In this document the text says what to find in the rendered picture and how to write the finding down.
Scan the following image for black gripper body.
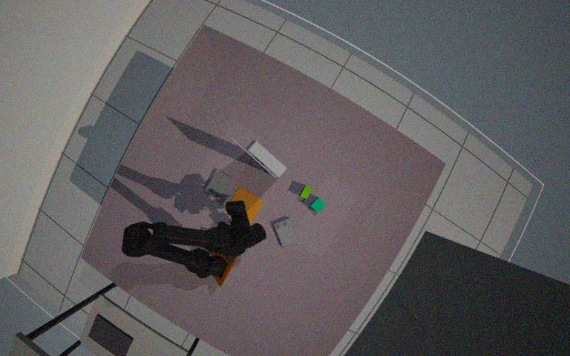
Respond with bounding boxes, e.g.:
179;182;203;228
226;201;249;231

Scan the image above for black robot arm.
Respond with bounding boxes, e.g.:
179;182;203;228
122;222;266;279

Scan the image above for green cube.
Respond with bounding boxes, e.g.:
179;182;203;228
300;185;312;199

